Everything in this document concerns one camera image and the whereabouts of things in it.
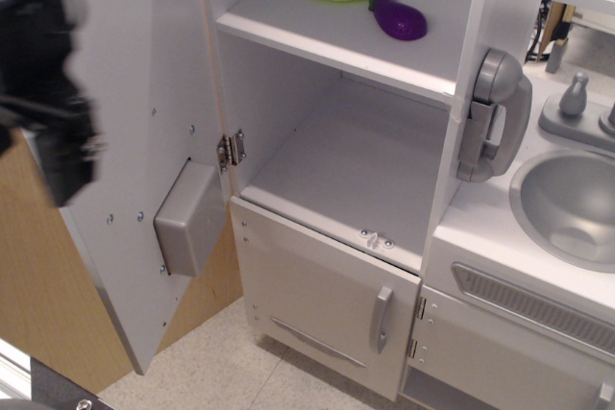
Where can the grey toy sink basin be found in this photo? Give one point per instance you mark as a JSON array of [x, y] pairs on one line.
[[564, 201]]

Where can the grey freezer door handle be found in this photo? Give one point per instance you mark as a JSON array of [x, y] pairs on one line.
[[377, 333]]

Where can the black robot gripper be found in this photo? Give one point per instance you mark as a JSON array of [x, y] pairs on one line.
[[36, 94]]

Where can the white toy kitchen cabinet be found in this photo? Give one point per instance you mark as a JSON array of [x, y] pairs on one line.
[[347, 128]]

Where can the purple toy eggplant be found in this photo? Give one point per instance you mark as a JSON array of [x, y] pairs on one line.
[[399, 20]]

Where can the white oven door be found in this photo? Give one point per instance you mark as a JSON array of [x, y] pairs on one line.
[[468, 358]]

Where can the grey ice dispenser box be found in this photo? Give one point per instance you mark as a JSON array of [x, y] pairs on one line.
[[190, 219]]

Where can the grey toy telephone handset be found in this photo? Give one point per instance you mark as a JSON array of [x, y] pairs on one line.
[[497, 120]]

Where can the grey toy faucet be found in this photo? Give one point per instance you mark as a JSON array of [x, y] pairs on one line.
[[573, 116]]

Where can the white toy fridge door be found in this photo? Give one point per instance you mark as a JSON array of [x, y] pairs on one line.
[[147, 69]]

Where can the metal fridge door hinge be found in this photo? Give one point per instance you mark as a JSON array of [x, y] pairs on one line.
[[230, 150]]

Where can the white lower freezer door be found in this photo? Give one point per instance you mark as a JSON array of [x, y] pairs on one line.
[[317, 295]]

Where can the grey vent grille panel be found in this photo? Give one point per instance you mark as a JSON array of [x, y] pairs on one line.
[[571, 323]]

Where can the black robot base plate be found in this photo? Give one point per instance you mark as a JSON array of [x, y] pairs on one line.
[[27, 383]]

